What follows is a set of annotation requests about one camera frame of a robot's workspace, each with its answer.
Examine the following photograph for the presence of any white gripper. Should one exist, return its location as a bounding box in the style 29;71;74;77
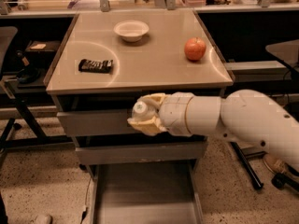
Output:
127;92;194;137

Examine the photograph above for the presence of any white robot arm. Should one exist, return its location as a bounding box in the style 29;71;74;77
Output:
128;90;299;169

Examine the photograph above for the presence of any top grey drawer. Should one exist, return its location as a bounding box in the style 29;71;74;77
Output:
56;105;222;137

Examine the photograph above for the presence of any middle grey drawer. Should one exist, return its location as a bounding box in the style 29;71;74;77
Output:
76;141;207;165

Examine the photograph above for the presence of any grey drawer cabinet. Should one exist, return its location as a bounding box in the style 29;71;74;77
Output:
43;8;236;179

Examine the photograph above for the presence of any open bottom grey drawer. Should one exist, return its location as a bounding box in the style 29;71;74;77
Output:
89;161;204;224

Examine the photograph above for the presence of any red apple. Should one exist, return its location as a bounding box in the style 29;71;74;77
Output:
184;37;206;61

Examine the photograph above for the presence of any dark snack bar packet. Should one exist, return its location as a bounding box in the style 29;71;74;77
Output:
78;59;113;74

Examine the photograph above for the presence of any white bowl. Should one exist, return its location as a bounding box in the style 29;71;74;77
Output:
114;20;150;42

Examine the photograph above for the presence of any black metal floor bar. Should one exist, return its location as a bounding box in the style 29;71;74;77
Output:
231;142;263;190

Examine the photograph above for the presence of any tan shoe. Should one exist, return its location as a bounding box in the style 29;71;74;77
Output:
263;154;289;175

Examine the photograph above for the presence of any black table frame left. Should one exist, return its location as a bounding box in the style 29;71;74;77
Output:
0;77;74;170

